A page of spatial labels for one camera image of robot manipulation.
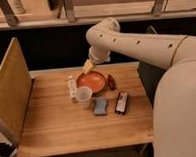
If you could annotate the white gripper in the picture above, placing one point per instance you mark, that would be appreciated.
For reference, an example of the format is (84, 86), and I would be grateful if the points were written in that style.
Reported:
(96, 56)

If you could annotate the translucent white ceramic cup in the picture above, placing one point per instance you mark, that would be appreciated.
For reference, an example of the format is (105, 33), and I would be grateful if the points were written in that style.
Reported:
(83, 95)

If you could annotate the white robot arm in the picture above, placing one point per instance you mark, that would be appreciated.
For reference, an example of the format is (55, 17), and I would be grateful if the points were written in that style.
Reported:
(174, 117)

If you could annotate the orange ceramic bowl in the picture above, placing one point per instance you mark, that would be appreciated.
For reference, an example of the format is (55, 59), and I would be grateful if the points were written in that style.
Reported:
(93, 80)

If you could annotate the brown wooden spoon piece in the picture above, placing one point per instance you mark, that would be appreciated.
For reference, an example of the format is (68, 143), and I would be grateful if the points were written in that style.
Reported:
(111, 82)

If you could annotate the blue sponge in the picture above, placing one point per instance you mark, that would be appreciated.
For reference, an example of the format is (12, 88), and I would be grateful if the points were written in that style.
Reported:
(100, 106)

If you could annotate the right dark side panel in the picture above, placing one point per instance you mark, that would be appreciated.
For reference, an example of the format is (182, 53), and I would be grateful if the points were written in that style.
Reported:
(150, 76)

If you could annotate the left wooden side panel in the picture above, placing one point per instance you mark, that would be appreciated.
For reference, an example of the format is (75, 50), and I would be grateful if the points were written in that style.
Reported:
(15, 87)

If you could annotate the white bottle on shelf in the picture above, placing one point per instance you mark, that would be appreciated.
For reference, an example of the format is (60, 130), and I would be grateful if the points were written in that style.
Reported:
(18, 6)

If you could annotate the wooden shelf rail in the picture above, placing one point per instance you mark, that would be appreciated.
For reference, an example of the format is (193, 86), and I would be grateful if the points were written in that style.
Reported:
(52, 13)

